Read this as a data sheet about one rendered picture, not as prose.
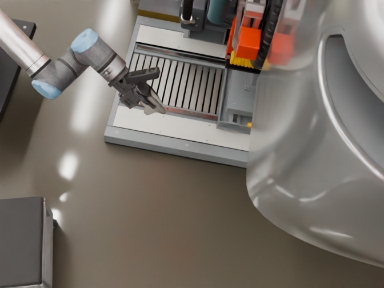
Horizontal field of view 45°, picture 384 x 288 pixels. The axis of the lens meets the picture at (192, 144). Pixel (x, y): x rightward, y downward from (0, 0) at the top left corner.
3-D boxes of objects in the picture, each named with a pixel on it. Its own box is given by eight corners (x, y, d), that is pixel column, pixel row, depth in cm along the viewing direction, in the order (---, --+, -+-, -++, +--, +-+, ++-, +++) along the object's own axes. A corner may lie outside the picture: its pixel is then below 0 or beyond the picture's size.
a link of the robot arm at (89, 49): (83, 30, 155) (92, 22, 146) (110, 56, 160) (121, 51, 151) (64, 50, 152) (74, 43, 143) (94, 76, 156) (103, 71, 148)
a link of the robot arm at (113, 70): (120, 49, 155) (112, 63, 147) (130, 59, 157) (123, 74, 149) (103, 64, 159) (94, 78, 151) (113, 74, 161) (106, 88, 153)
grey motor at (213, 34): (248, 61, 260) (263, 18, 228) (175, 47, 259) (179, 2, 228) (252, 36, 268) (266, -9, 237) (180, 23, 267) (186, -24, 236)
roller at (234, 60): (288, 78, 207) (292, 70, 202) (223, 65, 207) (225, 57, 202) (289, 67, 210) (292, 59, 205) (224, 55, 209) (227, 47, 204)
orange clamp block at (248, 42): (258, 42, 172) (255, 61, 168) (236, 38, 172) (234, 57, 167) (262, 29, 165) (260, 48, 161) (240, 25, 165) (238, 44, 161)
